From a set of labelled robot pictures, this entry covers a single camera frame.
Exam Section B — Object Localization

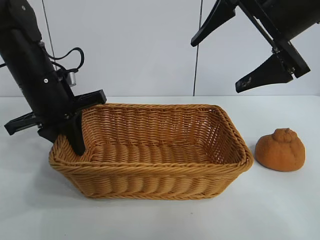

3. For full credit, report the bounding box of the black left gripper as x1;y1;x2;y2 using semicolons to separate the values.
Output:
0;28;107;157

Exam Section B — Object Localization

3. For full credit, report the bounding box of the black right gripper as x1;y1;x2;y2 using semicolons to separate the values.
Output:
190;0;320;94

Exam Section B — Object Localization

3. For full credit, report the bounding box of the tan woven wicker basket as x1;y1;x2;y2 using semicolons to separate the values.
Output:
48;102;254;200

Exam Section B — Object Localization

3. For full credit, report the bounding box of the brown bread roll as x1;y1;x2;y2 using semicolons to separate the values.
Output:
255;127;306;172

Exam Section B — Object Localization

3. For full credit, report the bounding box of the black cable with silver plug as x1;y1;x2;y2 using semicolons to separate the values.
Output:
47;47;86;87

